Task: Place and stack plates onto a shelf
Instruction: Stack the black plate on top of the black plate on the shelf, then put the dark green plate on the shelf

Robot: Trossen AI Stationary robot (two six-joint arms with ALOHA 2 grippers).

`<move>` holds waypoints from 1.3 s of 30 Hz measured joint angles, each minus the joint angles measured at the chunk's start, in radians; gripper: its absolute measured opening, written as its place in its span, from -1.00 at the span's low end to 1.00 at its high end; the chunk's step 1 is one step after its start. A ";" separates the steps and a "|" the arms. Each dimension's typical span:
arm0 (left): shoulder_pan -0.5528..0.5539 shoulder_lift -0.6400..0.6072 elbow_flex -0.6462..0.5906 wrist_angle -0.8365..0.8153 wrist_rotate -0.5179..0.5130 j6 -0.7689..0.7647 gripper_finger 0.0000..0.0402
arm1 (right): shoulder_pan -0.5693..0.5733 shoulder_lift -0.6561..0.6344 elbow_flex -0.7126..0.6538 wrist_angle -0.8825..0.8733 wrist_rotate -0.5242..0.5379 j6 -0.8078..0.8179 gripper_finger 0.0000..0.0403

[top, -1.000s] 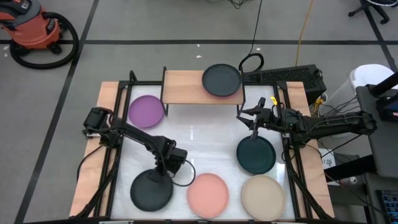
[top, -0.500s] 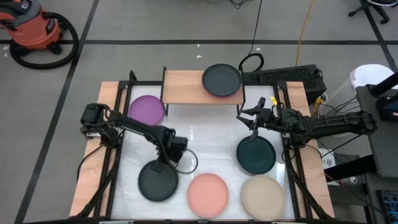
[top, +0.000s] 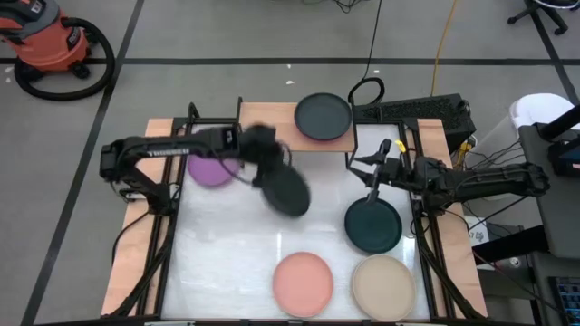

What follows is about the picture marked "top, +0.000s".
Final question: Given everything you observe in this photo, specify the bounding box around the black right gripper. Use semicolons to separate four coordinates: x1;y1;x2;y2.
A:
347;138;428;206

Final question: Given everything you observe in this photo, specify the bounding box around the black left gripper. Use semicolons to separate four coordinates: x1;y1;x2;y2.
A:
237;122;292;188

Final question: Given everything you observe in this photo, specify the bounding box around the black plate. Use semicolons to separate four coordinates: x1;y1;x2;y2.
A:
260;163;313;219

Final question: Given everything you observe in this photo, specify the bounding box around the dark teal plate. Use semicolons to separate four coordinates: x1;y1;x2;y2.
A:
343;197;403;254

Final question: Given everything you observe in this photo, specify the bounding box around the purple plate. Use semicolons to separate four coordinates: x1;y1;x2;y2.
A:
187;153;242;189

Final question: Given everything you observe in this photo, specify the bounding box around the dark grey plate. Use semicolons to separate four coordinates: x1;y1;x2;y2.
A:
293;91;353;141

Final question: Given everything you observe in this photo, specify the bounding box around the black computer box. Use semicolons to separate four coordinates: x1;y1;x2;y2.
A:
353;92;478;153

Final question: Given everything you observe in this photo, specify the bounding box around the beige plate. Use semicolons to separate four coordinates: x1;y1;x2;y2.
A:
351;254;418;321

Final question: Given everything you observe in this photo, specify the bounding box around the pink plate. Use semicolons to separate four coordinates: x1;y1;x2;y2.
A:
272;251;335;319

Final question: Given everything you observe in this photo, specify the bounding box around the white bin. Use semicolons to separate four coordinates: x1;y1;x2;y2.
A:
507;92;577;138

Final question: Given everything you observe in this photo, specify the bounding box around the grey desk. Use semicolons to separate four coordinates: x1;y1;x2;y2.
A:
517;122;580;260

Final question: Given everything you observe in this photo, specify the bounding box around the black office chair base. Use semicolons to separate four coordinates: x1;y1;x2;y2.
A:
507;0;580;37

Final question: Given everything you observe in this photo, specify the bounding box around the black keyboard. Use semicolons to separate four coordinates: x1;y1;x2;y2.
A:
547;275;580;321

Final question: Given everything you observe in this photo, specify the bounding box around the orange shop vacuum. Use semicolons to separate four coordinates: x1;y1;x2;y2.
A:
0;0;92;81

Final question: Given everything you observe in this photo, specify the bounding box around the black metal table frame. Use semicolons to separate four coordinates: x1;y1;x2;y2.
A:
107;97;488;321

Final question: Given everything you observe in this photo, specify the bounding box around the yellow floor cable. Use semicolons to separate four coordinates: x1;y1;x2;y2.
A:
429;0;461;99

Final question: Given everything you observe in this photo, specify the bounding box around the black floor cable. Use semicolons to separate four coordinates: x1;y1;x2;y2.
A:
347;0;387;108

